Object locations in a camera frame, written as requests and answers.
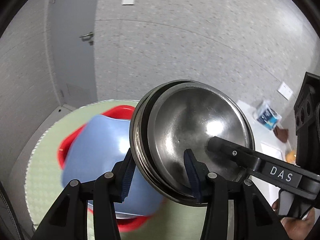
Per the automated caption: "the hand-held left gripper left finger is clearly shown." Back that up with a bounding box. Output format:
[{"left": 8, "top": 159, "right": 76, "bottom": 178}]
[{"left": 32, "top": 149, "right": 137, "bottom": 240}]

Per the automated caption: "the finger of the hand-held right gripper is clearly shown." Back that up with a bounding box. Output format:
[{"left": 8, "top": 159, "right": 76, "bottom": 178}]
[{"left": 207, "top": 137, "right": 260, "bottom": 174}]

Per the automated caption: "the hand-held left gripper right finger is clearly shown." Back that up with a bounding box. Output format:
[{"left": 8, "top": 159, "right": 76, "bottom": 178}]
[{"left": 184, "top": 149, "right": 288, "bottom": 240}]

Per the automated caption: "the blue plastic bowl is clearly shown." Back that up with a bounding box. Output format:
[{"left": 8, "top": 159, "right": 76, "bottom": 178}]
[{"left": 61, "top": 115, "right": 164, "bottom": 217}]

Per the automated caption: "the large steel bowl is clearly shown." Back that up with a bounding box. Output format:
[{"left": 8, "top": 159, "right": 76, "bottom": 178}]
[{"left": 129, "top": 80, "right": 256, "bottom": 207}]

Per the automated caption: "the red plastic basin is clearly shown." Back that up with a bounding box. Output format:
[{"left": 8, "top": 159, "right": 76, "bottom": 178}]
[{"left": 59, "top": 106, "right": 148, "bottom": 233}]

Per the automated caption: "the person's right hand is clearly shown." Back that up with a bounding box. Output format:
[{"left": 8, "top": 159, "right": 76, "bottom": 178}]
[{"left": 272, "top": 199, "right": 316, "bottom": 240}]

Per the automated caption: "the orange fruit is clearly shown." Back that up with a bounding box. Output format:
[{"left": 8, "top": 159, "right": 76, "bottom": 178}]
[{"left": 286, "top": 150, "right": 298, "bottom": 163}]

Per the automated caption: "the brown cloth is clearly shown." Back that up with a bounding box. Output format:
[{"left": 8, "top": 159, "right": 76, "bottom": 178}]
[{"left": 274, "top": 127, "right": 288, "bottom": 143}]

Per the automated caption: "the white sink basin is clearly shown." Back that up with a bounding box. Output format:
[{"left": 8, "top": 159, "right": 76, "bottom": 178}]
[{"left": 260, "top": 142, "right": 290, "bottom": 163}]

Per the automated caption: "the white counter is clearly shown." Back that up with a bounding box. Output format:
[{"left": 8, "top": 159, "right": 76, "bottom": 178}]
[{"left": 235, "top": 99, "right": 299, "bottom": 205}]

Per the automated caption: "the blue tissue pack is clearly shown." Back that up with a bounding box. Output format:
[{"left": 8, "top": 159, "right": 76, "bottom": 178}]
[{"left": 255, "top": 100, "right": 282, "bottom": 130}]

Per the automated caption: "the round table with lace cloth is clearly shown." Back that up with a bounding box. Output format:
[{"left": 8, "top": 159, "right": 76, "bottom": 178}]
[{"left": 24, "top": 100, "right": 275, "bottom": 240}]

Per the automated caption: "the door vent grille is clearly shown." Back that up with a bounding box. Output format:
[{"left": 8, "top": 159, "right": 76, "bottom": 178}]
[{"left": 65, "top": 83, "right": 87, "bottom": 103}]

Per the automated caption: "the grey door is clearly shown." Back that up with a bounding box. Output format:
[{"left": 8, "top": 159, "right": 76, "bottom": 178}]
[{"left": 44, "top": 0, "right": 102, "bottom": 110}]

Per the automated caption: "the metal door handle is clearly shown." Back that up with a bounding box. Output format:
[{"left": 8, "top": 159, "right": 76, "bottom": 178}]
[{"left": 79, "top": 32, "right": 94, "bottom": 46}]

